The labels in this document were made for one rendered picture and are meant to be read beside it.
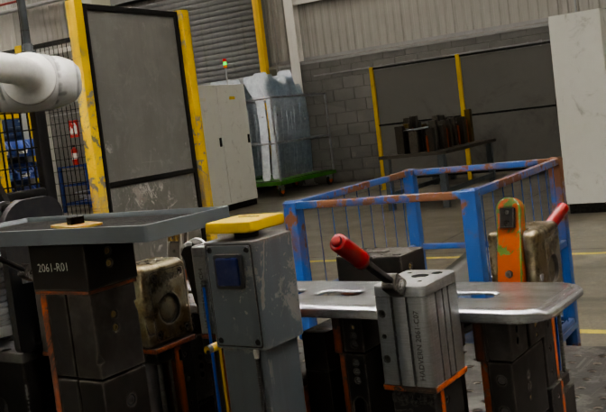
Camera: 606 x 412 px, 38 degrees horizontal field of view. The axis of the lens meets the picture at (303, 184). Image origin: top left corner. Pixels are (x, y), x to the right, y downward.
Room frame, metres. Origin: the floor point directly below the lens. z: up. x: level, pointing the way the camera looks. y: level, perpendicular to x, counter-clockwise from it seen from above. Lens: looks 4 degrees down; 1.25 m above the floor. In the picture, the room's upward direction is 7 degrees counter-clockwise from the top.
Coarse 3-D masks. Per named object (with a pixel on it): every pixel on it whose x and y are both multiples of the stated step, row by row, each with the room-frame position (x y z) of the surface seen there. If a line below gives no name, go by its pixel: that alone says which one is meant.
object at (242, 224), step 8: (232, 216) 0.93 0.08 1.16; (240, 216) 0.92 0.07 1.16; (248, 216) 0.91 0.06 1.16; (256, 216) 0.90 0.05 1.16; (264, 216) 0.89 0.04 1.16; (272, 216) 0.90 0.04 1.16; (280, 216) 0.91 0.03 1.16; (208, 224) 0.90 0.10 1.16; (216, 224) 0.89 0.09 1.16; (224, 224) 0.88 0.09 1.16; (232, 224) 0.88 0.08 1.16; (240, 224) 0.87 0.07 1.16; (248, 224) 0.87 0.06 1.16; (256, 224) 0.87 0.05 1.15; (264, 224) 0.88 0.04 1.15; (272, 224) 0.90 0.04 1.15; (208, 232) 0.90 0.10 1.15; (216, 232) 0.89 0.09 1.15; (224, 232) 0.88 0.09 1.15; (232, 232) 0.88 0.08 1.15; (240, 232) 0.87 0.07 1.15; (248, 232) 0.87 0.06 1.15; (256, 232) 0.90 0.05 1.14
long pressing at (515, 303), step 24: (312, 288) 1.30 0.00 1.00; (336, 288) 1.28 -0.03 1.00; (360, 288) 1.26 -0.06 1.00; (456, 288) 1.17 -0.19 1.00; (480, 288) 1.16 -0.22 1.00; (504, 288) 1.14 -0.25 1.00; (528, 288) 1.12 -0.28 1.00; (552, 288) 1.10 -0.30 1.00; (576, 288) 1.10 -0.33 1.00; (192, 312) 1.29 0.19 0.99; (312, 312) 1.16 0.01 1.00; (336, 312) 1.14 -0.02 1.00; (360, 312) 1.12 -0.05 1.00; (480, 312) 1.02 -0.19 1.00; (504, 312) 1.01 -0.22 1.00; (528, 312) 0.99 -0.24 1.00; (552, 312) 1.01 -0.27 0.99
